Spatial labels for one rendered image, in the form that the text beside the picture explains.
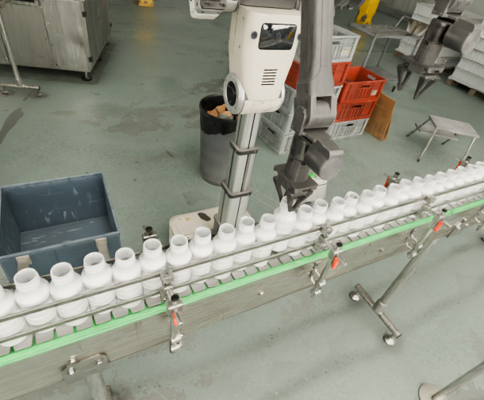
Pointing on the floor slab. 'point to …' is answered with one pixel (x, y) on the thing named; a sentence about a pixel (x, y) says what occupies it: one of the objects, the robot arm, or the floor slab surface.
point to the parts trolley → (385, 45)
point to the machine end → (46, 34)
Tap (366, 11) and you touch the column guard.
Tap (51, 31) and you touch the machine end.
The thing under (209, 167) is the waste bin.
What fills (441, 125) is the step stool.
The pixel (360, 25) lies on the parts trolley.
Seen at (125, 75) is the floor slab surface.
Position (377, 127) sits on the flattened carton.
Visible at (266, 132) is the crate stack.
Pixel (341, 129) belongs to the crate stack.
